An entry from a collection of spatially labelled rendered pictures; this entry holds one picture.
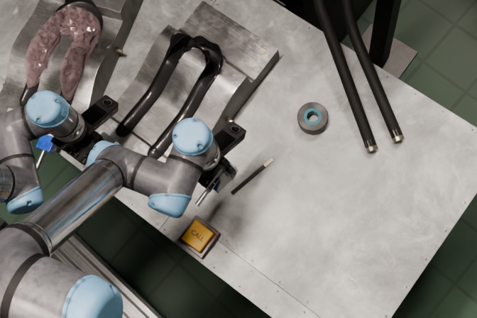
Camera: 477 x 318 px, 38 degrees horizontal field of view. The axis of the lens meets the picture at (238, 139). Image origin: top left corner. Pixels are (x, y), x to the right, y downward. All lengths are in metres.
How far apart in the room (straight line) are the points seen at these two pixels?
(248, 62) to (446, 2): 1.25
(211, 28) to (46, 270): 1.02
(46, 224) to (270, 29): 0.99
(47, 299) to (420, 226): 1.04
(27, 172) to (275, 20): 0.85
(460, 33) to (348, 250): 1.32
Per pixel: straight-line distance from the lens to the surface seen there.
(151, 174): 1.36
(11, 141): 1.50
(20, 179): 1.46
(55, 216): 1.22
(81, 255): 2.50
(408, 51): 2.80
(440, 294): 2.61
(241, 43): 1.89
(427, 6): 2.90
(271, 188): 1.82
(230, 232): 1.81
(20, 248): 1.12
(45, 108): 1.47
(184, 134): 1.35
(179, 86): 1.82
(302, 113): 1.83
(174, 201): 1.35
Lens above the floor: 2.57
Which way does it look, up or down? 73 degrees down
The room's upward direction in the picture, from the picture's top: 24 degrees counter-clockwise
